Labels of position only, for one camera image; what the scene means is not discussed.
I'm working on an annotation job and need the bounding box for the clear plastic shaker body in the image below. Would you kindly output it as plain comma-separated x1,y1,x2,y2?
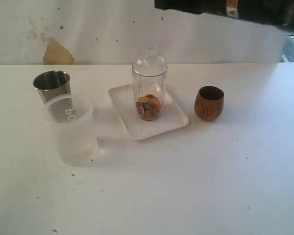
132,72,167,121

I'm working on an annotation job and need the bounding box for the clear plastic shaker lid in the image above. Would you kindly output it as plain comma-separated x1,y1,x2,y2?
132,47,168,77

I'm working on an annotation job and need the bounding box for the brown wooden cup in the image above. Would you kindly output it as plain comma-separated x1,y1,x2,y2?
194,86,224,121

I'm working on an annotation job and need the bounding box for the stainless steel cup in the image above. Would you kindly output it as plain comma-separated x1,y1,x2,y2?
32,70,71,104

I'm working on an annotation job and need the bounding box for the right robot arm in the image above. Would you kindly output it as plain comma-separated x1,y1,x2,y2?
154,0,294,30

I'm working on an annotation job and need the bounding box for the white rectangular tray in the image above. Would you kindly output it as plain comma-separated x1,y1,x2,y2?
108,85,189,141

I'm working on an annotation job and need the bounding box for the translucent plastic container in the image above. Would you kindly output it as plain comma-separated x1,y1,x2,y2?
43,94,98,166

